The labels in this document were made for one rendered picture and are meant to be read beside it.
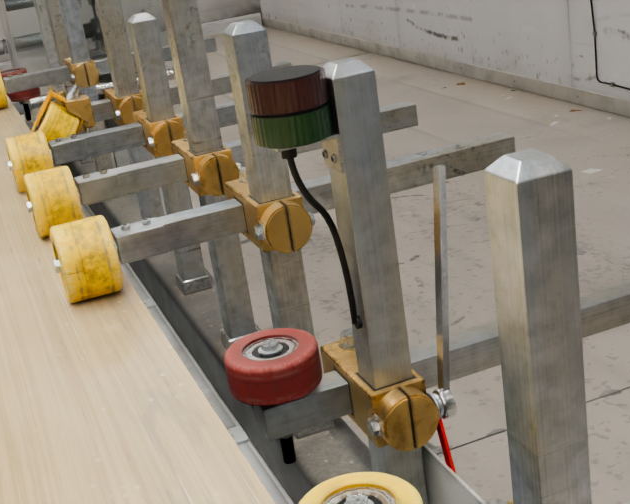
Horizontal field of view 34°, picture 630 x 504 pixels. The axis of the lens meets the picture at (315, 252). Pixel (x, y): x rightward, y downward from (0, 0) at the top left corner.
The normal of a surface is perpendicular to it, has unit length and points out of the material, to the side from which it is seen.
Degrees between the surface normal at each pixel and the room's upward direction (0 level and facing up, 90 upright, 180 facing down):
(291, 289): 90
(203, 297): 0
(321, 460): 0
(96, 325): 0
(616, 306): 90
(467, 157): 90
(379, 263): 90
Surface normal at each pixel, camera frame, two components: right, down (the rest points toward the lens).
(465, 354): 0.36, 0.28
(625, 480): -0.15, -0.93
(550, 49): -0.92, 0.25
